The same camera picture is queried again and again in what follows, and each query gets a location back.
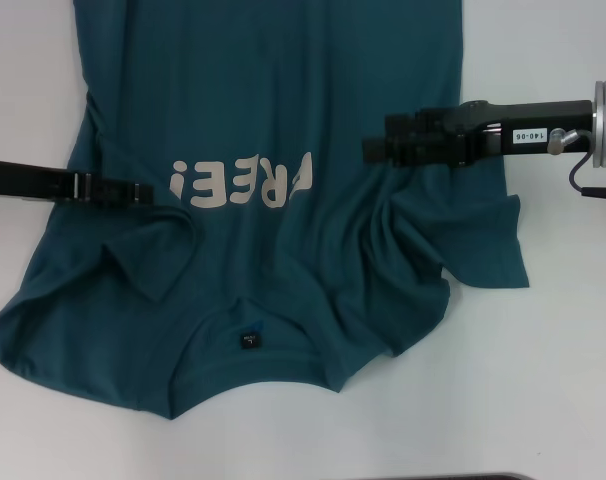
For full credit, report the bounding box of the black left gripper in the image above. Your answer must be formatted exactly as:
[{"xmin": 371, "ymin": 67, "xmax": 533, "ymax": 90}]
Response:
[{"xmin": 0, "ymin": 158, "xmax": 157, "ymax": 207}]

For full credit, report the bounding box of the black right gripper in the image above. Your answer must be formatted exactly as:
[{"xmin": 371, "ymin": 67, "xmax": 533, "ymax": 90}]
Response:
[{"xmin": 361, "ymin": 98, "xmax": 596, "ymax": 170}]

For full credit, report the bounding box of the dark flat edge object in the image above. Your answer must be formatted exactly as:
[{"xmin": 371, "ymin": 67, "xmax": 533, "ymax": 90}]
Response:
[{"xmin": 372, "ymin": 473, "xmax": 529, "ymax": 480}]

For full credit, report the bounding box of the grey right gripper cable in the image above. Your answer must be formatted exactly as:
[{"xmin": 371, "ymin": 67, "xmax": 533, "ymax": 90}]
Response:
[{"xmin": 548, "ymin": 128, "xmax": 606, "ymax": 199}]

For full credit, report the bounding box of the teal t-shirt with cream lettering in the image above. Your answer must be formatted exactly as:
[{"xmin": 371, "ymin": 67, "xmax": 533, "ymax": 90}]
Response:
[{"xmin": 0, "ymin": 0, "xmax": 532, "ymax": 421}]

